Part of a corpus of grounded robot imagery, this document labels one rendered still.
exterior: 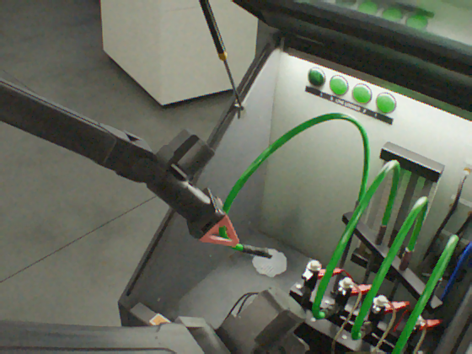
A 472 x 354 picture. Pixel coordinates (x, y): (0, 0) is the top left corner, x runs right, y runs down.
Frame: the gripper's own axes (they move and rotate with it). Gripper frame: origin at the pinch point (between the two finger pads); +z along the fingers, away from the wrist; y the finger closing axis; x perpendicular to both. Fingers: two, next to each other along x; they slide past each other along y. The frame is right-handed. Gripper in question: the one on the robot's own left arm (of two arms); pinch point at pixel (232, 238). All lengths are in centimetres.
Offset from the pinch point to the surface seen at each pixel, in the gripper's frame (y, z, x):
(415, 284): -7.2, 35.6, -19.5
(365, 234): 9.3, 29.6, -18.2
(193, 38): 287, 24, -17
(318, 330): -3.7, 30.2, 3.1
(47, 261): 141, 20, 113
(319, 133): 29.5, 12.6, -26.6
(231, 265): 34.6, 27.3, 16.2
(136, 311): 10.1, 3.5, 30.8
